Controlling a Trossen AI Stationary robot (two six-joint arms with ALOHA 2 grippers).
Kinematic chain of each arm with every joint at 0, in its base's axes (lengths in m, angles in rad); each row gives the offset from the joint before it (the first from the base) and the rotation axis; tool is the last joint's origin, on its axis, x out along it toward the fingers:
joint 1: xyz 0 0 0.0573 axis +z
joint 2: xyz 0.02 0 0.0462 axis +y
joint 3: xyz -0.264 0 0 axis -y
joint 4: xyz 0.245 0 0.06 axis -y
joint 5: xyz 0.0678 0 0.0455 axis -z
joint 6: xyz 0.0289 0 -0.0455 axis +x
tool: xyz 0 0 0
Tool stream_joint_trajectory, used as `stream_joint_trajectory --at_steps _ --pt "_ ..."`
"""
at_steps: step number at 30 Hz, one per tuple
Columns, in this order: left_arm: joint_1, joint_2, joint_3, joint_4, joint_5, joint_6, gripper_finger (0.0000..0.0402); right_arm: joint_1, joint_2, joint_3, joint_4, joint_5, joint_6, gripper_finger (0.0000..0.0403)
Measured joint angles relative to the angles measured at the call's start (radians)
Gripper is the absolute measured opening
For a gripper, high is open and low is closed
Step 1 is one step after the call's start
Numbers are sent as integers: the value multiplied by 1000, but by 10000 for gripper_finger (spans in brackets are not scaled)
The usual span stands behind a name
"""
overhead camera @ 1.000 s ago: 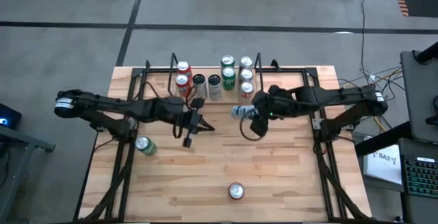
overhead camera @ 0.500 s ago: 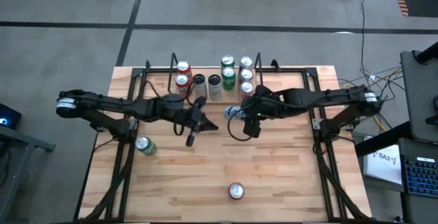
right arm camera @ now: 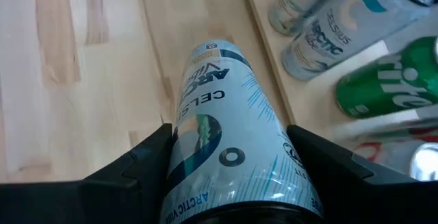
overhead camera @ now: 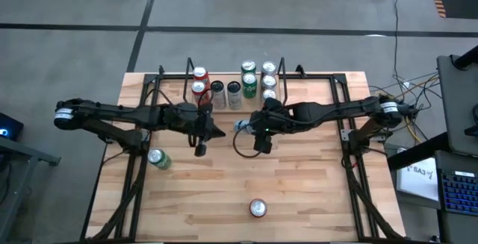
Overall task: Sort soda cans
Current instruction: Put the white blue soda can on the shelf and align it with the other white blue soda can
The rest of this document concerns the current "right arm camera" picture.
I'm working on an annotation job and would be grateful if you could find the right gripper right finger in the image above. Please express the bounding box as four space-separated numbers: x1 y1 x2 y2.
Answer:
286 124 438 224

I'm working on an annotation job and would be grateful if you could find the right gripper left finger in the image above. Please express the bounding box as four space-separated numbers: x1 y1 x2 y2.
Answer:
0 123 174 224

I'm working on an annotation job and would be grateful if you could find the slim silver Celsius can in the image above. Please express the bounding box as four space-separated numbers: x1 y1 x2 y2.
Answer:
159 38 324 224

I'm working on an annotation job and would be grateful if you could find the silver Diet Coke can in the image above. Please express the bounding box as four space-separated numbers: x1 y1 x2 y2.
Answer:
352 138 438 183

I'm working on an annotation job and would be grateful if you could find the white Celsius Arctic slim can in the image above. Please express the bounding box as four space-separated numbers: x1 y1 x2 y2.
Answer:
281 0 438 82

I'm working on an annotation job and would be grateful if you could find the silver-topped soda can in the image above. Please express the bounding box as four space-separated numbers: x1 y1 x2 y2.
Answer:
333 114 438 142

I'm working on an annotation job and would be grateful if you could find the green Sprite can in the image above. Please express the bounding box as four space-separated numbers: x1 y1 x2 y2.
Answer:
334 36 438 120

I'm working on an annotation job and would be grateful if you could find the white Celsius tropical slim can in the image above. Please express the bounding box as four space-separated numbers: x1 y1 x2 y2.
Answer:
267 0 339 36

